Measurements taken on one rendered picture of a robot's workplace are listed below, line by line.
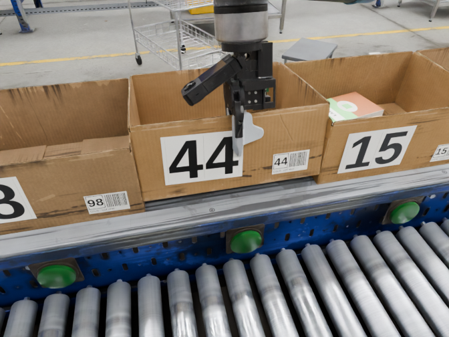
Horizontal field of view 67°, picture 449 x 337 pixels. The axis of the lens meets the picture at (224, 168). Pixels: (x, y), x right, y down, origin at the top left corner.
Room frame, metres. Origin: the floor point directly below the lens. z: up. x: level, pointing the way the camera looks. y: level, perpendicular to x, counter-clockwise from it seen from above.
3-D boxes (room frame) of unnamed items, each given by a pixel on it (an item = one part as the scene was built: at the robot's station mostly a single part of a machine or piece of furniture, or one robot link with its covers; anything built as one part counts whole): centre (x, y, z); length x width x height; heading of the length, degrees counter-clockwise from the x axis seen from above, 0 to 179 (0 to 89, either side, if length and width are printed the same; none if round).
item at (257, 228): (0.46, -0.05, 0.81); 0.09 x 0.01 x 0.09; 102
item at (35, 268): (0.38, 0.34, 0.81); 0.09 x 0.01 x 0.09; 102
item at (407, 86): (0.75, -0.37, 0.96); 0.39 x 0.29 x 0.17; 103
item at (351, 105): (0.79, -0.32, 0.92); 0.16 x 0.11 x 0.07; 115
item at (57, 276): (0.37, 0.34, 0.81); 0.07 x 0.01 x 0.07; 102
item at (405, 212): (0.54, -0.43, 0.81); 0.07 x 0.01 x 0.07; 102
